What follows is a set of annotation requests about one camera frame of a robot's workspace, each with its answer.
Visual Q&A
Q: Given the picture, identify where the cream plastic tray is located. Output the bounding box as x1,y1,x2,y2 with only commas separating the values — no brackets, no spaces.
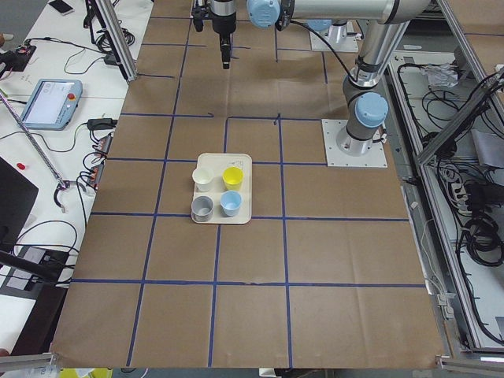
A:
193,153,252,224

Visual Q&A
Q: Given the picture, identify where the light blue cup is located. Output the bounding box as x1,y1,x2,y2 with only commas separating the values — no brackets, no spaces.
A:
220,191,243,217

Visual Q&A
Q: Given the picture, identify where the yellow plastic cup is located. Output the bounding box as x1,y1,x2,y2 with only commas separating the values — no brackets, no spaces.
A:
222,166,244,191

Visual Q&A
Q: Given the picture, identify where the cream white cup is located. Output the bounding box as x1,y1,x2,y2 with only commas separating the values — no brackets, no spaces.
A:
192,167,214,192

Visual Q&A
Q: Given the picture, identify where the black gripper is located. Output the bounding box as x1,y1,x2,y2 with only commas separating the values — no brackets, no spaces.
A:
191,0,236,69

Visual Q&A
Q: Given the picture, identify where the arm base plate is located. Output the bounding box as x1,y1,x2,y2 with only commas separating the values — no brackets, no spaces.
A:
309,21,361,53
321,119,387,169

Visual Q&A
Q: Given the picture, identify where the black braided cable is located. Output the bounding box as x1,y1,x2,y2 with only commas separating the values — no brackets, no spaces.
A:
291,19,359,83

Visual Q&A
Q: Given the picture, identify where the teach pendant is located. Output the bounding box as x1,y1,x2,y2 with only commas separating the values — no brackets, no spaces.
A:
20,79,83,131

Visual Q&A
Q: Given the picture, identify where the grey plastic cup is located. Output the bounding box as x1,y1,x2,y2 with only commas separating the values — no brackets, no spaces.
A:
191,195,214,223

